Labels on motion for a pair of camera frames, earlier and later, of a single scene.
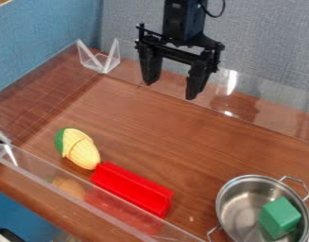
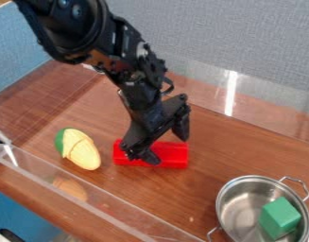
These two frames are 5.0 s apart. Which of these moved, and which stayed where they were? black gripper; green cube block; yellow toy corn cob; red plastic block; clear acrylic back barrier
Moved: red plastic block; black gripper
Stayed: green cube block; clear acrylic back barrier; yellow toy corn cob
